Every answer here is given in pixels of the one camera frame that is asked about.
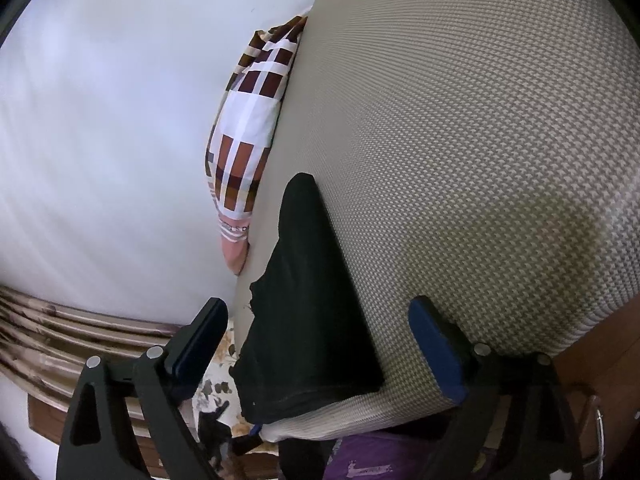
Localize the black pants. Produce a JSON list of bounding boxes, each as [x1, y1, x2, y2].
[[232, 174, 384, 425]]

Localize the purple clothing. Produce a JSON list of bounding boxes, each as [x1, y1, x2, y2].
[[323, 432, 430, 480]]

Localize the white floral pillow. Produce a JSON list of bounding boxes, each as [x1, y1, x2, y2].
[[192, 321, 250, 437]]

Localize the beige textured mattress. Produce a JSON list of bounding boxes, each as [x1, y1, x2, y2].
[[235, 0, 639, 442]]

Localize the pink brown patterned pillow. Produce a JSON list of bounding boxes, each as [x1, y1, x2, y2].
[[204, 14, 308, 275]]

